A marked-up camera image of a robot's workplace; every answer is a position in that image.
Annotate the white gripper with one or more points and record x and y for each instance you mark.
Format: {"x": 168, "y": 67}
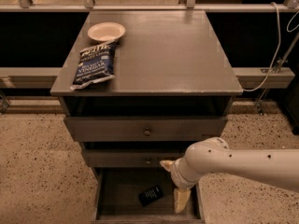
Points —
{"x": 177, "y": 174}

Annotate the dark blue rxbar wrapper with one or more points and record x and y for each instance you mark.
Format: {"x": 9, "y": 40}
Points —
{"x": 150, "y": 195}

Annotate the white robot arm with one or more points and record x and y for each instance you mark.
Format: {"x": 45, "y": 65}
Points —
{"x": 274, "y": 167}

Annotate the grey open bottom drawer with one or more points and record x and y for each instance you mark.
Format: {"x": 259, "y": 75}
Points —
{"x": 118, "y": 192}

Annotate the grey middle drawer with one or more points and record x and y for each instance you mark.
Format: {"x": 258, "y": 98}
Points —
{"x": 129, "y": 158}

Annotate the grey wooden drawer cabinet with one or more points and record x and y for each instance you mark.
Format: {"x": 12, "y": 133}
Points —
{"x": 155, "y": 63}

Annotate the grey top drawer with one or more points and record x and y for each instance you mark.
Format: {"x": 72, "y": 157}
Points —
{"x": 120, "y": 129}

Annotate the round brass top knob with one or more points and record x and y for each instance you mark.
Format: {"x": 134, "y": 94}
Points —
{"x": 147, "y": 131}

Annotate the blue salt vinegar chips bag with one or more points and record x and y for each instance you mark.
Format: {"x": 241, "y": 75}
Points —
{"x": 96, "y": 64}

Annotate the white paper bowl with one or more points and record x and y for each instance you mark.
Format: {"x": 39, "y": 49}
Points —
{"x": 106, "y": 31}

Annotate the metal railing frame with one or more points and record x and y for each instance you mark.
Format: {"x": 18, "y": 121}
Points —
{"x": 248, "y": 79}

